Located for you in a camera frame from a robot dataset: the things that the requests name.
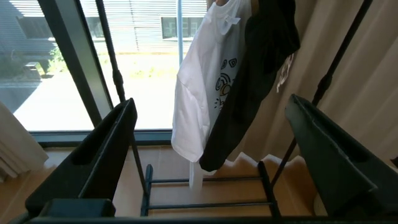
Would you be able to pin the window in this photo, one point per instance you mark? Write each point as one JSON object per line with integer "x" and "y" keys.
{"x": 62, "y": 62}

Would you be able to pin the white printed t-shirt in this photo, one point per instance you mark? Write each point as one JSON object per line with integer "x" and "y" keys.
{"x": 199, "y": 93}

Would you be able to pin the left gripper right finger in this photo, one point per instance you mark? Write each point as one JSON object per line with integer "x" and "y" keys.
{"x": 339, "y": 174}

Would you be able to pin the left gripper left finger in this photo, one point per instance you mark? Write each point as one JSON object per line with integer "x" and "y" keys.
{"x": 93, "y": 168}

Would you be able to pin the black clothes rack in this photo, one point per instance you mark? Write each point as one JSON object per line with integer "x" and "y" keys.
{"x": 117, "y": 77}

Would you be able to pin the black shorts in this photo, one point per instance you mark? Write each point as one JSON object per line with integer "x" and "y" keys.
{"x": 258, "y": 68}

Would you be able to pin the beige curtain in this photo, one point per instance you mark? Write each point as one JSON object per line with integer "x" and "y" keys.
{"x": 357, "y": 77}
{"x": 18, "y": 149}

